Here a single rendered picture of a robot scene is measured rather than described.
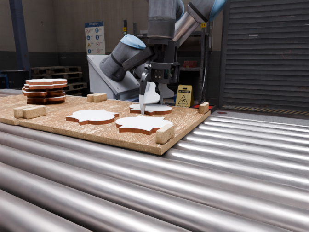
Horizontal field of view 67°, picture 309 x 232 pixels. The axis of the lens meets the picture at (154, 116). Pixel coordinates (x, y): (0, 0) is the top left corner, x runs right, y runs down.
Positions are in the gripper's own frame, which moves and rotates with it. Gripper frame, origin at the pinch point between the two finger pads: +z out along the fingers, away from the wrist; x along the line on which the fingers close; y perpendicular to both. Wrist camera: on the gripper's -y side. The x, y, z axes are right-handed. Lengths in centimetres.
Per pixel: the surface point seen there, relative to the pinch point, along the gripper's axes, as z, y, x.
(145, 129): -1.1, 9.9, -20.3
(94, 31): -56, -408, 437
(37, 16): -84, -540, 371
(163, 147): 0.0, 16.2, -24.8
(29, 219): 1.8, 10.8, -47.4
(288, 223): 1.0, 36.2, -33.7
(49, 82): -4.8, -33.7, -8.4
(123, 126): -0.7, 4.9, -21.1
